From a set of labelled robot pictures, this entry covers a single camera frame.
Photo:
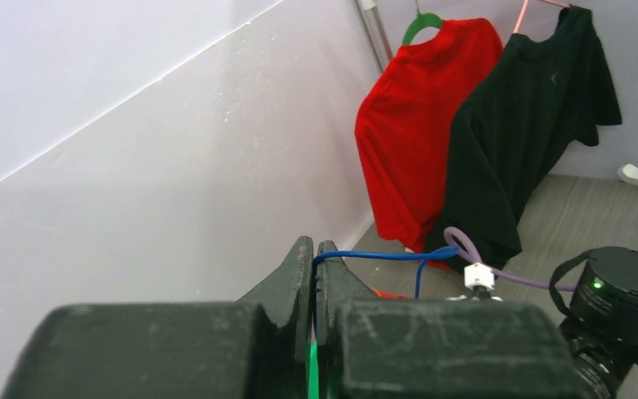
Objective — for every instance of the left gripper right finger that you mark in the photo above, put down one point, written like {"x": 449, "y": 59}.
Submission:
{"x": 370, "y": 347}

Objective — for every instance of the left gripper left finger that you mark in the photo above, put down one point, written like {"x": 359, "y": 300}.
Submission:
{"x": 255, "y": 347}

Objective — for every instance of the red plastic bin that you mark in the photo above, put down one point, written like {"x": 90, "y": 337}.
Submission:
{"x": 383, "y": 294}

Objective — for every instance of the green plastic bin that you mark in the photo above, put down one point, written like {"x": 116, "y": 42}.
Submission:
{"x": 312, "y": 374}

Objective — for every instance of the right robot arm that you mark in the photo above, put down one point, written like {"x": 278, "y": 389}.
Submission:
{"x": 597, "y": 292}

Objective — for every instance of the red t-shirt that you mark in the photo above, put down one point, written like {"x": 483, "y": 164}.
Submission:
{"x": 402, "y": 127}

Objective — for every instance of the black t-shirt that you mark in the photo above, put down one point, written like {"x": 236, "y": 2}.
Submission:
{"x": 515, "y": 126}

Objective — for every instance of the green hanger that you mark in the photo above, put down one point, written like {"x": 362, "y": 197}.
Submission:
{"x": 422, "y": 21}

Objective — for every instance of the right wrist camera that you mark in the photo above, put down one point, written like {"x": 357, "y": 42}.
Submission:
{"x": 479, "y": 279}

